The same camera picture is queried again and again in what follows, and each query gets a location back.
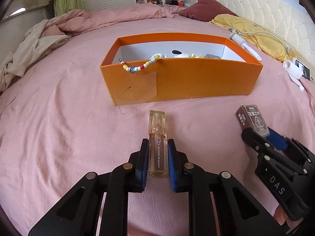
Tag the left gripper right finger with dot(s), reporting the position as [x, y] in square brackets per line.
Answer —
[183, 173]

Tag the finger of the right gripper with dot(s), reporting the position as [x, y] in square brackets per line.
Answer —
[257, 142]
[277, 140]

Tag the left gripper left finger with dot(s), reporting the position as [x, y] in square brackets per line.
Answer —
[132, 175]

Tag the brown card deck box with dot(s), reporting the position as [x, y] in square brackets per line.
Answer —
[249, 116]

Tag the clear perfume bottle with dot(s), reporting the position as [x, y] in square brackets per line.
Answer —
[158, 144]

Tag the yellow green Snoopy figure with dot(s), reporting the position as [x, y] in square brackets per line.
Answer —
[179, 54]

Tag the white toilet paper roll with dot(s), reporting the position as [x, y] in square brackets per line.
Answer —
[294, 73]

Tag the clear plastic card sleeve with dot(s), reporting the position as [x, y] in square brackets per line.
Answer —
[134, 91]

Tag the yellow pillow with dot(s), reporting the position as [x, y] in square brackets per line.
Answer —
[262, 38]

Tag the white lint roller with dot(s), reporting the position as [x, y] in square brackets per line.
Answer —
[244, 45]

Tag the orange cardboard box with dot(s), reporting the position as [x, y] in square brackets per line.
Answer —
[182, 78]

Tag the dark red pillow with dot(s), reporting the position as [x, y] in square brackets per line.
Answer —
[205, 10]

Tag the beige cloth garment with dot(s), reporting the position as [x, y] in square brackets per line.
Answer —
[39, 41]

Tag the red soda can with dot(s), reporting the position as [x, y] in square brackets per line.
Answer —
[180, 3]

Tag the pink duvet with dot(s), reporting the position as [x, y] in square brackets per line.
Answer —
[78, 21]

